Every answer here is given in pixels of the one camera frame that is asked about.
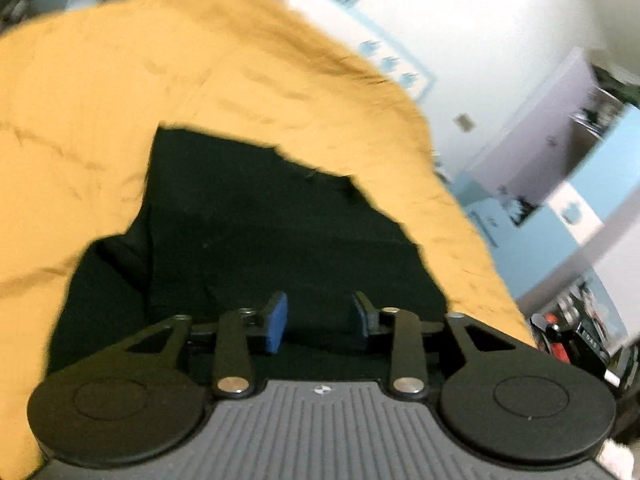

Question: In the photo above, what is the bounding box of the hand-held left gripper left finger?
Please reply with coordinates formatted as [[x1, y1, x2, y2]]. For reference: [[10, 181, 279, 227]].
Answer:
[[115, 291, 290, 397]]

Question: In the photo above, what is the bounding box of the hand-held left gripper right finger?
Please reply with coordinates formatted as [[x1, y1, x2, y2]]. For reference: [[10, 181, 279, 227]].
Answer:
[[350, 291, 518, 397]]

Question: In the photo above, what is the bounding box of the black garment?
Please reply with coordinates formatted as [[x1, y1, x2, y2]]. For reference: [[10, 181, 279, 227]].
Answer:
[[47, 127, 453, 386]]

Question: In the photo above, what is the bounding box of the dark clutter with red part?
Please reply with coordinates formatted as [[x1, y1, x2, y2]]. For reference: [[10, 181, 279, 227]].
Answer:
[[529, 280, 640, 393]]

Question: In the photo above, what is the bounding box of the blue and white cabinet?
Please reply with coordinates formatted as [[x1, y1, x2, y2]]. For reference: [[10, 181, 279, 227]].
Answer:
[[447, 47, 640, 303]]

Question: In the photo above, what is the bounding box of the yellow blanket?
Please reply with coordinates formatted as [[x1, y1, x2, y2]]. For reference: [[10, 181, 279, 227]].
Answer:
[[0, 0, 536, 468]]

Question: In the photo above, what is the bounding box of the white plush toy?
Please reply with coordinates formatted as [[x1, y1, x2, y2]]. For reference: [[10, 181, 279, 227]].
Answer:
[[596, 439, 640, 480]]

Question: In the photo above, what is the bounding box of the wall chart with blue shapes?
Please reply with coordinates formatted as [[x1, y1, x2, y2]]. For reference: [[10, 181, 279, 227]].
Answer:
[[357, 14, 436, 102]]

